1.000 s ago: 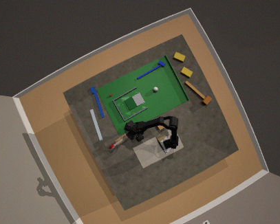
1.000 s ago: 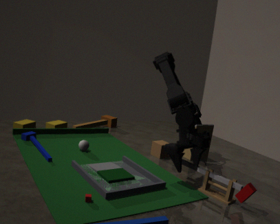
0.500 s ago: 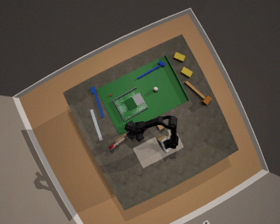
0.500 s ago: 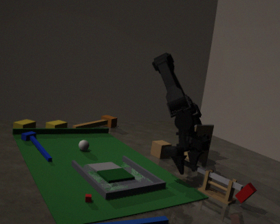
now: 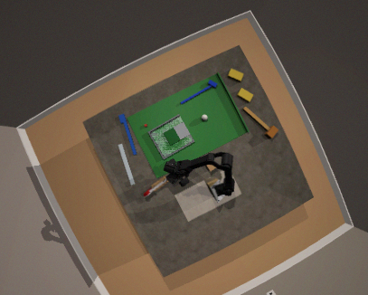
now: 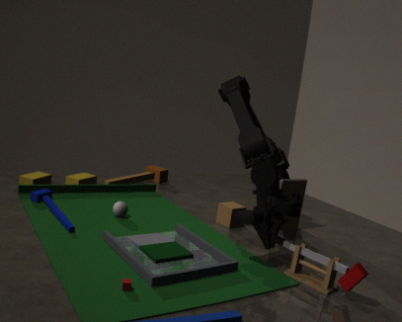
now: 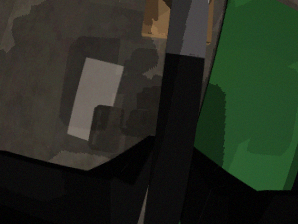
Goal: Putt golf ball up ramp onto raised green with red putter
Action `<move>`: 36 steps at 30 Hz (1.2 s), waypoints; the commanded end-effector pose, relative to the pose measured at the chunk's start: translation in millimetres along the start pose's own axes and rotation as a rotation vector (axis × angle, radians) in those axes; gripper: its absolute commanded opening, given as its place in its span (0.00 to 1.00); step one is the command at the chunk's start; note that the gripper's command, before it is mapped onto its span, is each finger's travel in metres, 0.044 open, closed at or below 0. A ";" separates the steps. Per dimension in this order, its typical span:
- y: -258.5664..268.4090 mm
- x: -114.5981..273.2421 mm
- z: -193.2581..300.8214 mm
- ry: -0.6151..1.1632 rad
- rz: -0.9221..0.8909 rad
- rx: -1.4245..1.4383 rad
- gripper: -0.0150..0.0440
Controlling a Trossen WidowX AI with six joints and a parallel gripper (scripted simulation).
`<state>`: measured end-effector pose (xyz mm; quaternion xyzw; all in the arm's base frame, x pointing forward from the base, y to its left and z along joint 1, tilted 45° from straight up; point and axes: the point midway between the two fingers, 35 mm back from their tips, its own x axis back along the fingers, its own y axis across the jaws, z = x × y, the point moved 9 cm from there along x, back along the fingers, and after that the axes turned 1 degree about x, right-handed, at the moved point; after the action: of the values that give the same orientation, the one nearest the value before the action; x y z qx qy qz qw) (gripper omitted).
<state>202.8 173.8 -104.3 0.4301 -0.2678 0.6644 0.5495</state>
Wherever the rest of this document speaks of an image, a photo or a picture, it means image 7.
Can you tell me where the green putting mat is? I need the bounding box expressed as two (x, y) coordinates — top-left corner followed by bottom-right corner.
(194, 0), (298, 190)

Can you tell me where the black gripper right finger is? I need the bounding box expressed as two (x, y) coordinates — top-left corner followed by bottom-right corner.
(180, 147), (298, 224)

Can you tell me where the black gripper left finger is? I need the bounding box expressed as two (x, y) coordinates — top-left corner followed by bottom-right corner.
(0, 136), (156, 224)

